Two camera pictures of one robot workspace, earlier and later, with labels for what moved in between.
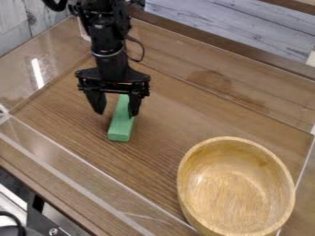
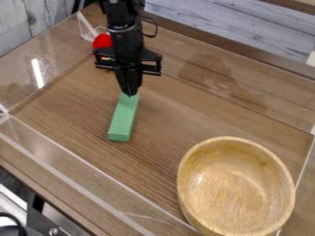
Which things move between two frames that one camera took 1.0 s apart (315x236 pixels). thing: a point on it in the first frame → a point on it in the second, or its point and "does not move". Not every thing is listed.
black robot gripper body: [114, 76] → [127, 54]
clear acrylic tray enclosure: [214, 88] does not move
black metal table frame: [39, 225] does not move
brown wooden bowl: [235, 187] does not move
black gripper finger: [134, 103] → [134, 81]
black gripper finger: [97, 99] → [124, 78]
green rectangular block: [122, 122] does not move
